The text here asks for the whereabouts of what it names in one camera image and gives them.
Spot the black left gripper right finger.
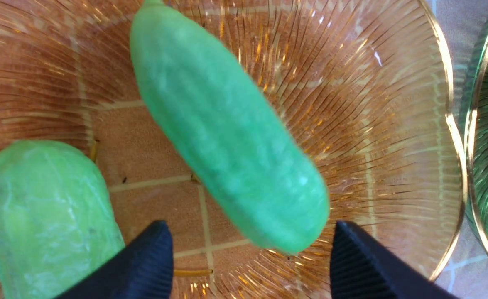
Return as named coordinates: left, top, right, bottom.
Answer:
left=330, top=220, right=454, bottom=299

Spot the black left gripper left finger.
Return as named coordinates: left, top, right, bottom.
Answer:
left=57, top=220, right=174, bottom=299

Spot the light green toy gourd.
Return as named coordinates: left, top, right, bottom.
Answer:
left=0, top=140, right=125, bottom=299

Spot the green toy cucumber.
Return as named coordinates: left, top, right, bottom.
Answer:
left=130, top=0, right=330, bottom=255

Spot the amber plastic plate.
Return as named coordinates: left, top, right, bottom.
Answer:
left=0, top=0, right=466, bottom=299

